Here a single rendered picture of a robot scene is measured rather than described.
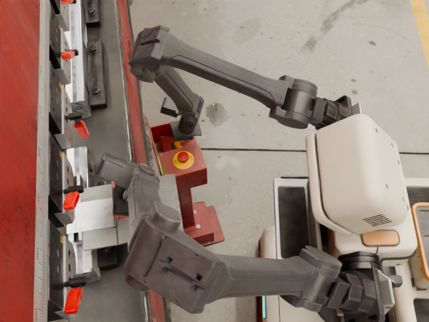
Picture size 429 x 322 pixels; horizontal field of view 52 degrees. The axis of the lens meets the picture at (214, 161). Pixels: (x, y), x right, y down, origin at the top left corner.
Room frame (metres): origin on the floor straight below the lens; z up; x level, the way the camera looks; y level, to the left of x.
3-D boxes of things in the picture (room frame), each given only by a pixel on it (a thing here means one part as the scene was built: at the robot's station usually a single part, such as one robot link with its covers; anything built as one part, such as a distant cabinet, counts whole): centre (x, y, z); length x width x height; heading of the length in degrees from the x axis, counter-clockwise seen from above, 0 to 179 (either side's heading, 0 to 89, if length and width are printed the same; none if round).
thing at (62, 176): (0.44, 0.37, 1.26); 0.15 x 0.09 x 0.17; 10
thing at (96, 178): (0.51, 0.32, 0.89); 0.30 x 0.05 x 0.03; 10
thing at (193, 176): (0.81, 0.13, 0.75); 0.20 x 0.16 x 0.18; 15
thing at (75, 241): (0.50, 0.38, 0.99); 0.20 x 0.03 x 0.03; 10
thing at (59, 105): (0.64, 0.40, 1.26); 0.15 x 0.09 x 0.17; 10
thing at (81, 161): (0.52, 0.38, 0.92); 0.39 x 0.06 x 0.10; 10
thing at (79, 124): (0.63, 0.34, 1.20); 0.04 x 0.02 x 0.10; 100
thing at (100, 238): (0.49, 0.23, 1.00); 0.26 x 0.18 x 0.01; 100
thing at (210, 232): (0.82, 0.10, 0.06); 0.25 x 0.20 x 0.12; 105
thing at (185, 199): (0.81, 0.13, 0.39); 0.05 x 0.05 x 0.54; 15
